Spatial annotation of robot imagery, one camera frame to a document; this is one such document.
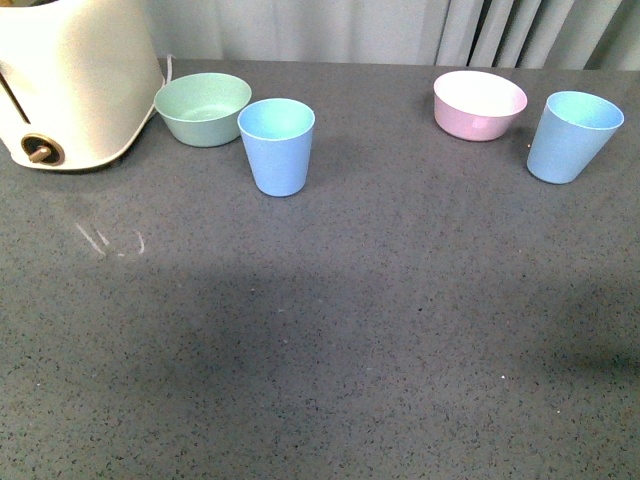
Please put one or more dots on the blue plastic cup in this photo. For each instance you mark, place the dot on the blue plastic cup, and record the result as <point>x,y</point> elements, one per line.
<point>573,128</point>
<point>277,135</point>

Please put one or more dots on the mint green bowl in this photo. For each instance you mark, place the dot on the mint green bowl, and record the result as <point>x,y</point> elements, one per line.
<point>201,110</point>

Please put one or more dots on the white two-slot toaster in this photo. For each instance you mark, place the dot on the white two-slot toaster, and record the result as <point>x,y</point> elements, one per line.
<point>78,81</point>

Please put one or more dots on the pink bowl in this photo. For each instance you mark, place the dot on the pink bowl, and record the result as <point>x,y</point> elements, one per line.
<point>476,106</point>

